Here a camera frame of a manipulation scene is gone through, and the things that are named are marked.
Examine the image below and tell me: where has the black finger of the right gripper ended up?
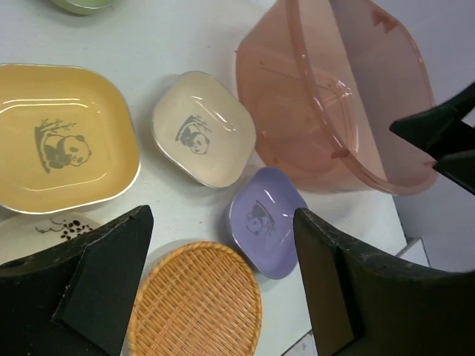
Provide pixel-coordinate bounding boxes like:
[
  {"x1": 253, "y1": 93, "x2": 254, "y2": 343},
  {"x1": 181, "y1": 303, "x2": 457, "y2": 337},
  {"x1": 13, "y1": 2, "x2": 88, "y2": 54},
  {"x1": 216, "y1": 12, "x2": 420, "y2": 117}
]
[
  {"x1": 390, "y1": 84, "x2": 474, "y2": 159},
  {"x1": 433, "y1": 151, "x2": 475, "y2": 195}
]

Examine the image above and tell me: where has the purple square panda dish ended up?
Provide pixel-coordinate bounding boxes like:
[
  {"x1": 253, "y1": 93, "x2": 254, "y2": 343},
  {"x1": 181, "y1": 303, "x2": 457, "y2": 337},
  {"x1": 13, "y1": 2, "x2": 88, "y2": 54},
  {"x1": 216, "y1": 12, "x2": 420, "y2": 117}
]
[{"x1": 227, "y1": 167, "x2": 307, "y2": 280}]

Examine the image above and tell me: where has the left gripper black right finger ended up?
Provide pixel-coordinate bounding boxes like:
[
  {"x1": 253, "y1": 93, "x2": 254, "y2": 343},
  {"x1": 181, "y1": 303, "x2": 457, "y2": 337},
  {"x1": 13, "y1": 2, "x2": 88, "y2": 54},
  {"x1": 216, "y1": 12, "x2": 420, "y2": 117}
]
[{"x1": 293, "y1": 208, "x2": 474, "y2": 355}]

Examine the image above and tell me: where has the cream square panda dish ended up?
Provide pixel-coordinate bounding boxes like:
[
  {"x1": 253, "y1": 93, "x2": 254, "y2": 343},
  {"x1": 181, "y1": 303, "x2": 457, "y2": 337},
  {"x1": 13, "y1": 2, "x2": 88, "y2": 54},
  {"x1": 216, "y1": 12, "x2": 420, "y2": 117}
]
[{"x1": 151, "y1": 71, "x2": 256, "y2": 188}]

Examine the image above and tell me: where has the woven bamboo round tray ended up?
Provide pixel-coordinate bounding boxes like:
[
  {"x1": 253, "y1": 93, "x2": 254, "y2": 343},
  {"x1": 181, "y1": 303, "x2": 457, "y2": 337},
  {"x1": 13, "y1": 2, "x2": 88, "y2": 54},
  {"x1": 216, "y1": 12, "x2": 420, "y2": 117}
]
[{"x1": 128, "y1": 241, "x2": 263, "y2": 355}]

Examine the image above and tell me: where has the pink translucent plastic bin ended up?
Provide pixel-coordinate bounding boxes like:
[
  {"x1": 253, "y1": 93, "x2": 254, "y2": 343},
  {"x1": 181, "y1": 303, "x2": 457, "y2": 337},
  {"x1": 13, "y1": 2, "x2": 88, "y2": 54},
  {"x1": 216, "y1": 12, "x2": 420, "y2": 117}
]
[{"x1": 236, "y1": 1, "x2": 437, "y2": 195}]

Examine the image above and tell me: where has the yellow square panda dish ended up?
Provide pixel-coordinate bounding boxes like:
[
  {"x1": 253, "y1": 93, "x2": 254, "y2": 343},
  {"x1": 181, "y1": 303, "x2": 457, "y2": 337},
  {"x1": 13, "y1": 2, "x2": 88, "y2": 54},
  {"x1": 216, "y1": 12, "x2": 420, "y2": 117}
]
[{"x1": 1, "y1": 64, "x2": 141, "y2": 214}]

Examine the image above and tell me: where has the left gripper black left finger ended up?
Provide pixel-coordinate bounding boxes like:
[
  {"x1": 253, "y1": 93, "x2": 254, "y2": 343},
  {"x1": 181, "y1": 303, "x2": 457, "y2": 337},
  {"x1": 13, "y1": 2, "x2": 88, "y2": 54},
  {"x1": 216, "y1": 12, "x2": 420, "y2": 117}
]
[{"x1": 1, "y1": 205, "x2": 154, "y2": 355}]

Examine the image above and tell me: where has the green square panda dish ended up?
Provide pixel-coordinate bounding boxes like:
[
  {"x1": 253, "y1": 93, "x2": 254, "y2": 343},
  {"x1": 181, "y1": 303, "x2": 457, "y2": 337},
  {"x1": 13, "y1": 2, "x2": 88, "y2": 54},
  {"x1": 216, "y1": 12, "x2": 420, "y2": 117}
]
[{"x1": 50, "y1": 0, "x2": 114, "y2": 16}]

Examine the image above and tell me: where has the cream round floral plate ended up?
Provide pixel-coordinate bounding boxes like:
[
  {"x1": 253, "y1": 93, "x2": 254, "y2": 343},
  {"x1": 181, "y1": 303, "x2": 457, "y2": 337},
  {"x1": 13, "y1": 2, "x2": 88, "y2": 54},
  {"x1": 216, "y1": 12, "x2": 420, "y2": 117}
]
[{"x1": 0, "y1": 211, "x2": 105, "y2": 266}]

